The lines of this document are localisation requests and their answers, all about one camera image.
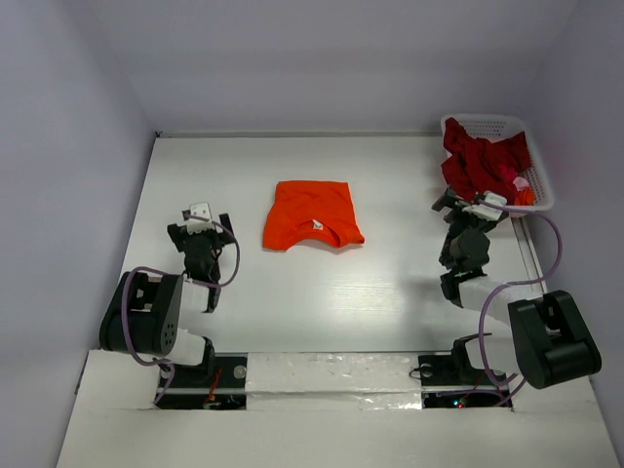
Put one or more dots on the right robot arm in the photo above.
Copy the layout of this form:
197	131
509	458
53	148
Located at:
552	343

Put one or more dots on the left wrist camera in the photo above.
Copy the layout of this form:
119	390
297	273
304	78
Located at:
198	218

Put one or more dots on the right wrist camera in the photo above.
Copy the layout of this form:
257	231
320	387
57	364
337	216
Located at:
488	207

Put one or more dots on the orange t shirt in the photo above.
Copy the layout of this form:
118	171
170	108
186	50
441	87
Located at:
318	210

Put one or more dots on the small orange garment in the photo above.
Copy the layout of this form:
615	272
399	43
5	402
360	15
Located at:
525	197

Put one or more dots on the pink garment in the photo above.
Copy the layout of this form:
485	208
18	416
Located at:
517	180

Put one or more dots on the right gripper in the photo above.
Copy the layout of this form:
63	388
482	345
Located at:
461	214

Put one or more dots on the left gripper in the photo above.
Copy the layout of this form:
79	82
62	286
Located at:
177	233

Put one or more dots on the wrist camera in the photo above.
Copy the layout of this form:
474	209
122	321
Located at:
198	218
488	207

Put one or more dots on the dark red t shirt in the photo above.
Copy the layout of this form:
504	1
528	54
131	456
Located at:
477	165

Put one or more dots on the white plastic basket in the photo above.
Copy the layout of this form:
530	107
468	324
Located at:
496	127

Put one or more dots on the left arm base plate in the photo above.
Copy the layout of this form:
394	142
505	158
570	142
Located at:
222	388

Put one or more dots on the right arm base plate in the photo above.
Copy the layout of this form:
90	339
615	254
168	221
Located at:
446	383

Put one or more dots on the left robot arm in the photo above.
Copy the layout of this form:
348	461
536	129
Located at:
143	315

